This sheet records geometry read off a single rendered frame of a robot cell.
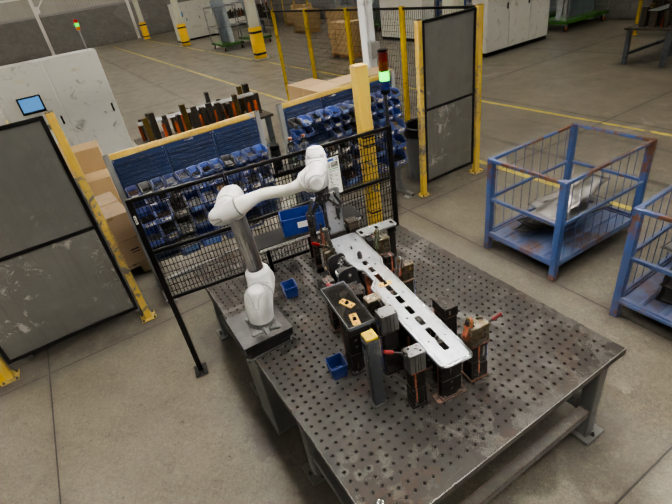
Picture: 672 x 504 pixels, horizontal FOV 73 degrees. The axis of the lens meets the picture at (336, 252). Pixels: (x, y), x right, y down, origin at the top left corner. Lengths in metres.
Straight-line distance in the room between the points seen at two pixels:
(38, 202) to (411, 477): 3.33
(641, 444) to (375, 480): 1.76
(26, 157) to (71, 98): 4.86
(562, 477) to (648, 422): 0.70
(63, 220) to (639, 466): 4.31
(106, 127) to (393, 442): 7.71
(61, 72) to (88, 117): 0.75
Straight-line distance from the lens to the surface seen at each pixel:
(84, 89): 8.89
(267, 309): 2.71
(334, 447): 2.32
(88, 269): 4.45
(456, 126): 5.98
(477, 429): 2.36
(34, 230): 4.28
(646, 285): 4.29
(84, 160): 6.87
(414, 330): 2.35
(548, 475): 3.12
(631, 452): 3.33
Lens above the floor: 2.60
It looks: 32 degrees down
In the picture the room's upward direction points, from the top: 10 degrees counter-clockwise
